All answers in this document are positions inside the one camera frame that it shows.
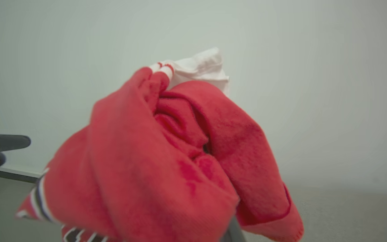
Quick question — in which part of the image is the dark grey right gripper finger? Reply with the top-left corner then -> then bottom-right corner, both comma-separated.
221,217 -> 248,242

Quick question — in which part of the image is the red sweater with striped trim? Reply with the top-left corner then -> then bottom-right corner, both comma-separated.
15,62 -> 304,242

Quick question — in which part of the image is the white cloth garment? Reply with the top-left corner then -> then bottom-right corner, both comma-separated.
167,47 -> 230,96

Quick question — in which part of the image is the grey metal floor rail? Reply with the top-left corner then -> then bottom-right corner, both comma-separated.
0,167 -> 43,184

